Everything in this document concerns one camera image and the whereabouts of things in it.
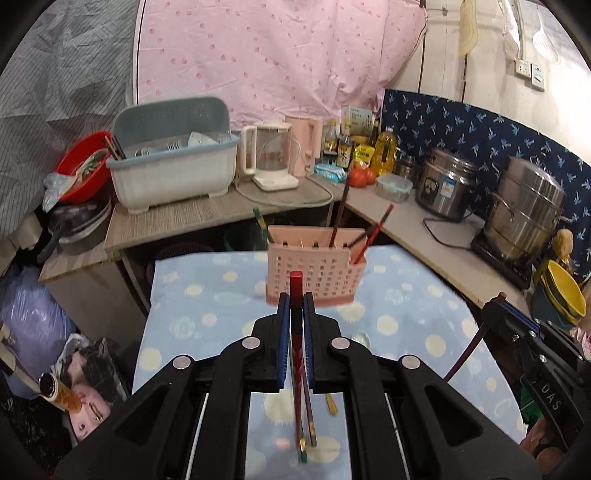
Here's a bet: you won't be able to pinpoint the pink electric kettle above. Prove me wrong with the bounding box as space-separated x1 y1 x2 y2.
285 115 324 177

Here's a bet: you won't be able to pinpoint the brown chopstick with gold band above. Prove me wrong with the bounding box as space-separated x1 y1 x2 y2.
302 388 319 448

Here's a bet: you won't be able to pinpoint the orange tube bottle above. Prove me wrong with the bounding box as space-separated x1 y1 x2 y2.
39 373 84 414

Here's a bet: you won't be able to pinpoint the white dish drainer teal lid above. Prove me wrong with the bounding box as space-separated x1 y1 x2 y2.
106 96 241 214

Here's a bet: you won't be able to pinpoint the purple plastic bag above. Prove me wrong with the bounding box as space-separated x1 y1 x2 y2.
0 265 77 398

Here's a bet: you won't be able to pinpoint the crumpled grey plastic bag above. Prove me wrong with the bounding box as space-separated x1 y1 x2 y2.
44 173 79 213

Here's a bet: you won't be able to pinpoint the clear dishes in drainer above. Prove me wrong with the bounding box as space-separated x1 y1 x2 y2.
134 130 232 158

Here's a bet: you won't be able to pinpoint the blue wet wipes packet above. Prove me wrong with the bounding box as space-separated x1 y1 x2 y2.
315 162 348 183

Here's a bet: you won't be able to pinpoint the white hanging skimmer ladle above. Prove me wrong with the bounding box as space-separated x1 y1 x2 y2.
533 9 559 63

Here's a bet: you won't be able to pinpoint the yellow seasoning packet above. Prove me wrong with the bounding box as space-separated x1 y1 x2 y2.
353 144 376 169

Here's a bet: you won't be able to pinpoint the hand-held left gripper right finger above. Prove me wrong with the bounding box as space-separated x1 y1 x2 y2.
302 293 541 480

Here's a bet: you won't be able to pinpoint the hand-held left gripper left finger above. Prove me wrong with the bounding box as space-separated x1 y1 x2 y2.
55 293 291 480

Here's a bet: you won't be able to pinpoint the pink dotted cloth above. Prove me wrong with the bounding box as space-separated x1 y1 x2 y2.
134 0 428 139

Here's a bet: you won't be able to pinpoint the tan loofah sponge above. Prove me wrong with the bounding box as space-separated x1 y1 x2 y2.
553 228 574 268

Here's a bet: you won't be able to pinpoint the black chopsticks bundle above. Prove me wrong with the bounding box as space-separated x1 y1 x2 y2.
102 135 127 161

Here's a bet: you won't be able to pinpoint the grey striped cloth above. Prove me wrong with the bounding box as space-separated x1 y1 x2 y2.
0 0 139 241

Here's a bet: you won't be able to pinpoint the pink perforated utensil holder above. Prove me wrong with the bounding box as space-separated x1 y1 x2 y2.
265 225 369 308

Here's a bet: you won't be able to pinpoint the small steel pot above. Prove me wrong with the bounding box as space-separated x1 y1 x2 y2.
394 154 419 181

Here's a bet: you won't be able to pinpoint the white and green carton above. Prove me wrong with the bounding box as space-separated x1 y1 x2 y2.
342 105 374 137

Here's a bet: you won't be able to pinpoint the navy leaf print cloth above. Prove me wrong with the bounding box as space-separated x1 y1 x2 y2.
381 89 591 278

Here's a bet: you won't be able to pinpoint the beige corner counter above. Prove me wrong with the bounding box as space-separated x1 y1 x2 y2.
342 182 532 305

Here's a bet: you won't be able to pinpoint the large steel steamer pot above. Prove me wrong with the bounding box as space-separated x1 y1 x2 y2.
484 156 578 273

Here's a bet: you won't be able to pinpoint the steel rice cooker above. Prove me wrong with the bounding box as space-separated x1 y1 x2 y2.
414 148 478 223

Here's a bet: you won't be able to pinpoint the teal plastic basin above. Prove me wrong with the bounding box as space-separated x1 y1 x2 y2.
530 281 578 330

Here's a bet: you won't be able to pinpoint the cooking oil bottle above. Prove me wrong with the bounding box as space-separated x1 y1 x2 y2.
372 127 398 176

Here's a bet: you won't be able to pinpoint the red plastic basin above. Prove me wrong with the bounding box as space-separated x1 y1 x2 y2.
56 131 114 204

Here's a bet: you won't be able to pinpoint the stack of yellow bowls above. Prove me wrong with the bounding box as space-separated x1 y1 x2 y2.
536 259 587 326

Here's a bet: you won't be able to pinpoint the beige hanging spatula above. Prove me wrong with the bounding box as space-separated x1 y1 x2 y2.
459 0 476 58

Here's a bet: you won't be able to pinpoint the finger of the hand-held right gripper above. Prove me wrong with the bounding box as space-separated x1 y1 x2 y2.
482 300 541 344
496 293 546 330

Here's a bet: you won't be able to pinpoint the blue planet print tablecloth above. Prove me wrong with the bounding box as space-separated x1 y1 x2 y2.
131 244 529 480

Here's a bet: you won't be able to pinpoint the green patterned chopstick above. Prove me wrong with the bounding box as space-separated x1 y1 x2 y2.
295 392 309 463
252 208 271 243

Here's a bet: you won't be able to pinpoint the glass electric kettle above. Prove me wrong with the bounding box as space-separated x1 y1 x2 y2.
239 120 301 191

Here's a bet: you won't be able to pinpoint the glass food container with lid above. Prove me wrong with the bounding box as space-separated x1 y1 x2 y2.
375 173 413 204

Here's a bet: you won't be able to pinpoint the dark wok pan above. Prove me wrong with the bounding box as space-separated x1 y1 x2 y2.
37 198 114 264

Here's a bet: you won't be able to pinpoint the grey kettle cord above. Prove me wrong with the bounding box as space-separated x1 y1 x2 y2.
231 175 334 208

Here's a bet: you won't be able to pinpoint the black induction cooker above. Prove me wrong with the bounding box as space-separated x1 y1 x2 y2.
471 235 534 291

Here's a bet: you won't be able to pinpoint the black power cable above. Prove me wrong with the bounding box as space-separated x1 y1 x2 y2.
422 217 476 252

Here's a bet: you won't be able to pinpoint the person's right hand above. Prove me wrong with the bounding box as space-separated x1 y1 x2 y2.
519 422 575 469

